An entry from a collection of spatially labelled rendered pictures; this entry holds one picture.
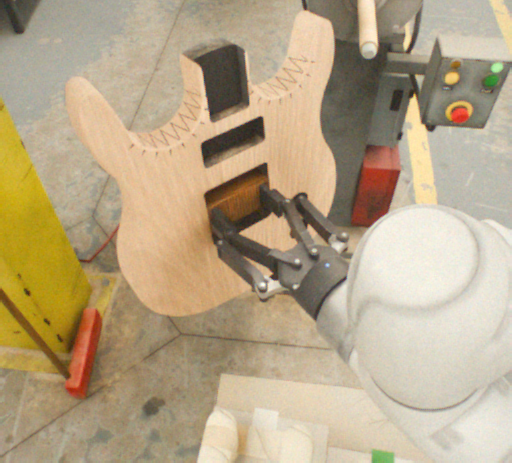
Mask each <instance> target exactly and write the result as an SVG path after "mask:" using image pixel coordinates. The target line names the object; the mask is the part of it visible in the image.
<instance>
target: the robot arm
mask: <svg viewBox="0 0 512 463"><path fill-rule="evenodd" d="M259 195H260V202H261V203H262V204H263V205H264V206H267V207H268V208H269V209H270V210H271V212H272V213H273V214H274V215H275V216H276V217H277V218H281V217H282V216H283V213H284V219H286V221H287V223H288V226H289V228H290V230H292V232H293V234H294V238H295V240H296V242H297V244H296V245H295V246H294V247H293V248H290V249H287V251H285V252H282V251H280V249H277V248H273V249H272V248H270V247H267V246H264V245H262V244H260V243H258V242H256V241H254V240H251V239H248V238H246V236H244V235H242V234H239V233H237V232H236V225H235V223H234V222H233V221H232V220H231V219H229V218H228V217H226V216H225V215H224V214H223V213H222V212H221V210H220V209H219V208H218V207H216V208H213V209H211V215H212V221H211V223H212V229H213V232H215V233H216V234H217V235H218V236H219V238H220V239H221V240H218V241H217V242H216V246H217V253H218V257H219V258H220V259H221V260H222V261H223V262H224V263H225V265H228V266H229V267H230V268H231V269H232V270H233V271H234V272H235V273H236V274H238V275H239V276H241V278H242V279H243V280H244V281H245V282H246V283H248V284H249V285H250V286H251V287H253V288H254V289H255V292H256V294H257V296H258V298H259V300H260V301H261V302H267V301H268V300H269V298H270V297H269V296H270V295H273V294H276V293H280V292H282V293H284V294H286V295H289V296H292V297H293V298H294V299H295V300H296V301H297V303H298V305H299V306H300V307H301V308H302V309H303V310H304V311H306V312H307V313H308V314H309V315H310V316H311V317H312V319H313V320H314V321H315V323H316V330H317V334H318V335H320V336H321V337H322V338H323V339H324V340H325V341H326V342H327V344H328V345H329V346H330V347H331V349H332V350H334V351H335V352H336V353H337V354H338V355H339V356H340V357H341V359H342V360H343V362H344V364H345V365H348V366H349V367H350V368H351V369H352V370H353V372H354V373H355V374H356V376H357V377H358V380H359V381H360V383H361V385H363V386H362V387H364V389H365V391H366V393H367V394H368V396H369V397H370V399H371V400H372V401H373V402H374V404H375V405H376V406H377V407H379V409H380V410H381V411H382V413H383V414H384V415H385V416H386V417H387V418H388V420H389V421H390V422H391V423H392V424H393V425H395V426H396V427H397V428H398V429H399V431H400V432H401V433H402V434H403V435H404V436H405V437H406V438H407V439H408V440H409V441H410V442H412V443H413V444H414V445H415V446H416V447H417V449H418V450H420V451H421V452H422V453H423V454H424V455H425V456H428V457H429V458H431V459H432V460H433V461H435V462H436V463H511V461H512V386H511V385H510V383H509V382H508V381H507V380H506V379H505V378H504V377H503V376H504V375H505V374H506V373H508V372H509V371H511V370H512V230H509V229H506V228H504V227H502V226H501V224H499V223H497V222H496V221H494V220H490V219H485V220H482V221H478V220H475V219H474V218H472V217H470V216H468V215H466V214H464V213H462V212H459V210H456V209H453V208H451V207H447V206H442V205H436V204H415V205H409V206H405V207H402V208H398V209H395V210H393V212H391V213H389V214H387V215H386V216H383V217H382V218H380V219H379V220H378V221H376V222H375V223H374V224H373V226H372V227H370V228H369V229H368V231H367V232H366V233H365V234H364V235H363V237H362V239H361V241H360V243H359V244H358V246H356V248H355V250H354V254H353V256H352V258H351V262H349V261H347V260H346V259H345V258H343V257H341V256H339V254H340V253H341V252H343V253H345V252H347V250H348V247H349V234H348V233H347V232H345V231H342V230H340V229H338V228H336V227H335V226H334V225H333V223H332V222H331V221H329V220H328V219H327V218H326V217H325V216H324V215H323V214H322V213H321V212H320V210H319V209H318V208H316V207H315V206H314V205H313V204H312V203H311V202H310V201H309V200H308V199H307V197H306V196H303V195H299V196H297V200H290V199H286V197H285V196H284V195H283V194H281V193H280V192H279V191H277V190H275V189H272V190H270V189H269V188H268V187H267V186H266V184H263V183H262V184H260V186H259ZM299 215H300V216H301V217H302V218H303V219H305V220H306V221H307V222H308V223H309V225H310V226H311V227H312V229H313V230H314V231H315V232H316V233H318V234H319V235H320V236H321V238H322V239H323V240H324V241H325V242H326V243H327V244H328V246H326V245H321V244H315V243H314V241H313V239H312V236H311V234H310V232H309V231H307V229H306V227H305V225H303V222H302V220H301V218H300V216H299ZM243 256H244V257H243ZM245 257H246V258H248V259H250V260H253V261H255V262H257V264H259V265H261V266H263V267H266V268H268V269H269V270H270V271H271V272H272V273H274V274H276V275H279V281H273V280H271V279H270V278H269V275H264V276H263V274H262V273H261V272H260V270H258V269H257V268H256V267H255V266H254V265H253V264H250V262H249V261H248V260H247V259H246V258H245Z"/></svg>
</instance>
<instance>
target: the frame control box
mask: <svg viewBox="0 0 512 463"><path fill-rule="evenodd" d="M455 58H460V59H462V61H463V65H462V67H461V68H460V69H458V70H451V69H450V68H449V62H450V61H451V60H452V59H455ZM498 61H499V62H502V63H504V68H503V70H501V71H499V72H497V73H494V72H492V71H491V70H490V66H491V65H492V64H493V63H494V62H498ZM511 66H512V56H511V53H510V51H509V48H508V45H507V43H506V40H504V39H499V38H481V37H463V36H445V35H437V36H436V38H435V42H434V45H433V48H432V53H431V56H430V59H429V63H428V67H427V70H426V74H425V77H424V80H423V85H422V88H421V90H420V87H418V82H417V79H416V76H415V75H413V74H409V76H410V79H411V84H412V87H413V91H414V94H415V99H416V102H417V107H419V114H420V121H421V124H424V125H425V129H426V130H427V131H428V132H434V131H435V130H436V128H437V125H441V127H456V128H471V129H484V128H485V126H486V124H487V121H488V118H489V116H490V114H491V112H492V109H493V106H494V104H495V102H496V100H497V97H498V95H499V93H501V90H502V87H503V85H504V83H505V81H506V79H507V76H508V73H509V71H510V69H511ZM451 72H455V73H457V74H458V76H459V78H458V81H457V82H456V83H454V84H447V83H446V82H445V76H446V75H447V74H448V73H451ZM490 75H496V76H497V77H498V83H497V84H496V85H494V86H491V87H489V86H487V85H486V84H485V80H486V79H487V78H488V77H490ZM457 108H464V110H467V111H468V113H469V118H468V120H467V121H465V122H462V123H455V122H453V121H452V117H451V116H452V113H453V112H454V111H456V109H457Z"/></svg>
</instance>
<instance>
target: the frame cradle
mask: <svg viewBox="0 0 512 463"><path fill-rule="evenodd" d="M236 431H237V432H238V450H236V453H240V454H245V455H250V456H256V458H262V459H268V460H273V461H278V462H279V461H281V453H282V445H283V437H284V433H285V432H282V431H276V430H270V429H264V428H259V427H253V426H247V425H241V423H236Z"/></svg>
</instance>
